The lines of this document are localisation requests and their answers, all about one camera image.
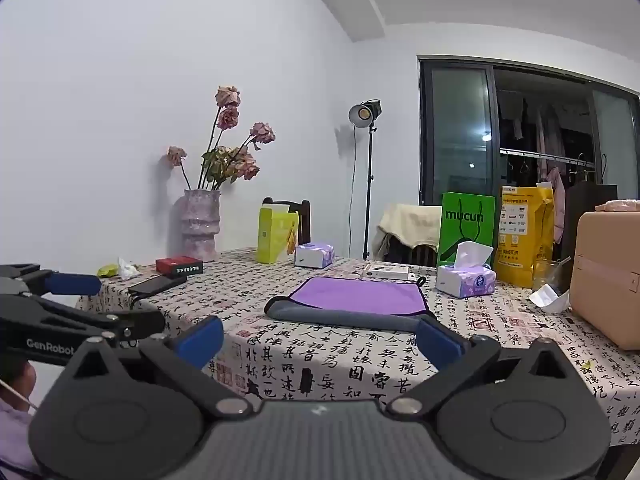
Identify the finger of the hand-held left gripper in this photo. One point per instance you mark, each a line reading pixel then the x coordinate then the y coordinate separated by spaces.
pixel 75 284
pixel 142 322

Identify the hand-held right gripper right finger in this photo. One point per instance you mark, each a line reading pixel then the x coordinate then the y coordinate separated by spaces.
pixel 440 342

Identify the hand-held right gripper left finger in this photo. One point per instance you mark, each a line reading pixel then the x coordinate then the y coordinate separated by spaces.
pixel 202 341

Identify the purple towel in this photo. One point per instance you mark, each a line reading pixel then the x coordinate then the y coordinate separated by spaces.
pixel 357 295

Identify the grey towel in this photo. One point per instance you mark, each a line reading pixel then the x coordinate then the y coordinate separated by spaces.
pixel 345 319

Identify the small green packet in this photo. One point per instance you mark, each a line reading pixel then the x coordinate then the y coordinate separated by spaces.
pixel 106 271

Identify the black phone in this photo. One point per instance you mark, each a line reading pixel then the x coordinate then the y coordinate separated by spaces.
pixel 154 285

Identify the crumpled white tissue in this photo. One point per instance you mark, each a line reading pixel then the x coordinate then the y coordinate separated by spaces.
pixel 127 268

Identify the white purple tissue pack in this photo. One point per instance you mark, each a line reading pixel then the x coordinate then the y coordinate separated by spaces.
pixel 465 280
pixel 314 255

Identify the red flat box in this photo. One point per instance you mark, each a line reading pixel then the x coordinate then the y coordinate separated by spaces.
pixel 178 265

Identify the flat white box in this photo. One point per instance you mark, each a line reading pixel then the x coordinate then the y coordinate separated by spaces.
pixel 387 271

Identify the pink speckled ceramic vase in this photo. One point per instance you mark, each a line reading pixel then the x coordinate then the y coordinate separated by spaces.
pixel 199 227

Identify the white paper scrap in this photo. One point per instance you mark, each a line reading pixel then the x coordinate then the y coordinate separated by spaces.
pixel 550 297

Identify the green paper bag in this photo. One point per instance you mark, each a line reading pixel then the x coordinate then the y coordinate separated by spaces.
pixel 465 225

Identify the cream cloth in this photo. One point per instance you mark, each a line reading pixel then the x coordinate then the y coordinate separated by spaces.
pixel 407 222

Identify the yellow-green paper box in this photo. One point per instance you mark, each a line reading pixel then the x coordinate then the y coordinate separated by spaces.
pixel 272 235

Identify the clear glass cup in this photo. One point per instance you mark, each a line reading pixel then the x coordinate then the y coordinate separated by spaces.
pixel 547 272

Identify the yellow plastic bag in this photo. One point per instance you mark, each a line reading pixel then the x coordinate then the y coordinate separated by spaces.
pixel 525 232

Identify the dark wooden chair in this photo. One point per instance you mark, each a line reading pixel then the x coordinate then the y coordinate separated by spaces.
pixel 302 220

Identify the beige box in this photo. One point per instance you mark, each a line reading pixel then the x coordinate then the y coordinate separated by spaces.
pixel 607 280

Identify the dried pink flowers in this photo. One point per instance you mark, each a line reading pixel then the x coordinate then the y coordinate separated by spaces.
pixel 231 157

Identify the pink hanging garment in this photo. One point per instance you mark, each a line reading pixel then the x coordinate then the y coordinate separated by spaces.
pixel 557 195

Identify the black rectangular panel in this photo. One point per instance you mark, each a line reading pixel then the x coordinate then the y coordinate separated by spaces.
pixel 587 215

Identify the black framed sliding glass door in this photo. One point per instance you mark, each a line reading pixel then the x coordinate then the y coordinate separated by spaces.
pixel 457 130

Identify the pink wrapped item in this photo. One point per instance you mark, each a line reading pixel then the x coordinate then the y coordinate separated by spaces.
pixel 620 205

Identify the dark hanging clothes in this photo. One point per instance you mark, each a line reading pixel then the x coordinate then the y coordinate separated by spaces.
pixel 542 127

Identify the studio light on stand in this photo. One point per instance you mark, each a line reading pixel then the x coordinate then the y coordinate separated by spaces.
pixel 365 112

